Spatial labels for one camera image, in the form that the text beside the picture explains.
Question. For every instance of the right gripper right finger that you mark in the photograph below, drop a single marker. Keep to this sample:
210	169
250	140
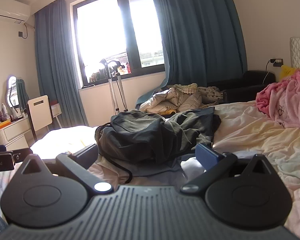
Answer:
216	165

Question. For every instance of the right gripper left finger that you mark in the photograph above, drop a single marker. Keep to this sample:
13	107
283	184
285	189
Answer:
75	166

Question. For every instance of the black trousers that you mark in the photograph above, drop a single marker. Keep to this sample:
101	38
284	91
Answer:
135	137

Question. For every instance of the white dressing table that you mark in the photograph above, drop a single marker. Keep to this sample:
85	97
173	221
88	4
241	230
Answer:
13	135

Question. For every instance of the white bed sheet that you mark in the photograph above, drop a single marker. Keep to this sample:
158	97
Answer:
244	131

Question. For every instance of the white chair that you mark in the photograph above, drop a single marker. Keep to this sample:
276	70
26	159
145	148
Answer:
39	114

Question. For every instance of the wavy mirror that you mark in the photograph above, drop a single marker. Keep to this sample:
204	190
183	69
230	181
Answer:
12	94

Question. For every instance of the beige puffer jacket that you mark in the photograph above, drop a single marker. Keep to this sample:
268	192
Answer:
180	98

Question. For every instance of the black sofa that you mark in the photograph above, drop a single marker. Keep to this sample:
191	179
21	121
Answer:
245	88

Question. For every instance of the left teal curtain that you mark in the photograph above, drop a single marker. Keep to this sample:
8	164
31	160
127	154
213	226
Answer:
56	70

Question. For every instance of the teal curtain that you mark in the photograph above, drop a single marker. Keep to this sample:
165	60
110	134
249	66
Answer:
202	41
56	70

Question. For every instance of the pink fleece blanket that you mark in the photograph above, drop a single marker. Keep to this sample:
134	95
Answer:
281	101

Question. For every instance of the yellow plush toy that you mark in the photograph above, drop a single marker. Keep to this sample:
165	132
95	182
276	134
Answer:
287	71

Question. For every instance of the right teal curtain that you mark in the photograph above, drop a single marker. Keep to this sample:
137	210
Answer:
202	41

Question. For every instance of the white air conditioner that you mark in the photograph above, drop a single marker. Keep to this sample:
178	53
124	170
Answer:
14	12

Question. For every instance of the wall socket with charger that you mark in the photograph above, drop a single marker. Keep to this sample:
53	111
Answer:
275	63

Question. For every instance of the window with dark frame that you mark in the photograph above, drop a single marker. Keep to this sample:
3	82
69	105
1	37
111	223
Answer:
118	35

